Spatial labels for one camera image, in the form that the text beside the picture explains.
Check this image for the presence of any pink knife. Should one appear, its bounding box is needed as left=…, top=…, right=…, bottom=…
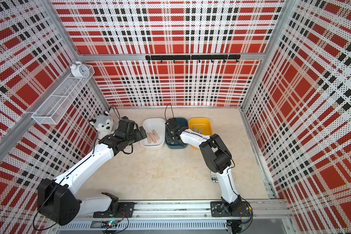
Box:
left=152, top=130, right=160, bottom=140
left=149, top=133, right=157, bottom=143
left=146, top=133, right=152, bottom=144

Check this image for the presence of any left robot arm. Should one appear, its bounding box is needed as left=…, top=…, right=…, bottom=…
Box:
left=37, top=117, right=147, bottom=226

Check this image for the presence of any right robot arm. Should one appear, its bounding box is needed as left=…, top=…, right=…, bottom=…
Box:
left=165, top=118, right=242, bottom=213

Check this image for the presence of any dark teal storage box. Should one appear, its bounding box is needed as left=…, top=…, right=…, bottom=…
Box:
left=165, top=118, right=189, bottom=150

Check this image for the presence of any white storage box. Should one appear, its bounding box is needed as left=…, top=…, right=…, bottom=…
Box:
left=140, top=118, right=165, bottom=150

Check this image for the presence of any yellow storage box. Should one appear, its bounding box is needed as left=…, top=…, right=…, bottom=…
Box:
left=188, top=118, right=213, bottom=136

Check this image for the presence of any husky plush toy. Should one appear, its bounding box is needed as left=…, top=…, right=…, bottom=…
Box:
left=88, top=111, right=118, bottom=140

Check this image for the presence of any white alarm clock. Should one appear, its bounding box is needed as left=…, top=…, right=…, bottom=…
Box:
left=70, top=61, right=90, bottom=78

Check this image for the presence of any green circuit board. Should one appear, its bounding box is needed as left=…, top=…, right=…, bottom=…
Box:
left=100, top=220, right=117, bottom=229

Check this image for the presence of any black wall hook rail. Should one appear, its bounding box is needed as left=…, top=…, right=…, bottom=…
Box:
left=145, top=54, right=241, bottom=61

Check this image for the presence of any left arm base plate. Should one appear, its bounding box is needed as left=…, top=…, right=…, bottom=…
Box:
left=93, top=201, right=135, bottom=218

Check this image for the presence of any white wire mesh shelf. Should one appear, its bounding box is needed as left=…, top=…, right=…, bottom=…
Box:
left=32, top=64, right=95, bottom=125

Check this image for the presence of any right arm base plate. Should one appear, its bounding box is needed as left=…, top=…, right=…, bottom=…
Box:
left=210, top=201, right=251, bottom=218

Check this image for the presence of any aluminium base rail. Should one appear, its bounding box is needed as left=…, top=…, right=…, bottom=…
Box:
left=72, top=199, right=292, bottom=221

